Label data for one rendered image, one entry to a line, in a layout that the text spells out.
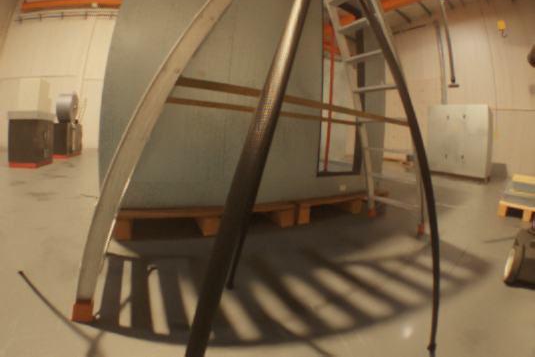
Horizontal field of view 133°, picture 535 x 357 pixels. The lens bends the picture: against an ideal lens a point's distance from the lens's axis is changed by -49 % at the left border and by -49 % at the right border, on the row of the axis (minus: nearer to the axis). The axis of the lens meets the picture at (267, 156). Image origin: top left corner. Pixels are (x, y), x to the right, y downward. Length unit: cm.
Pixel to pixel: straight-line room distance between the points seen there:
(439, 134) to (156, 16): 735
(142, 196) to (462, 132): 732
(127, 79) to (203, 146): 65
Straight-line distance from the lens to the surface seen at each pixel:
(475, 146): 730
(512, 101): 1184
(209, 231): 151
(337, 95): 668
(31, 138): 470
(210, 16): 84
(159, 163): 146
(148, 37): 158
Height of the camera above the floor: 63
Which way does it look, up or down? 4 degrees down
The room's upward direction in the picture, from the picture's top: 4 degrees clockwise
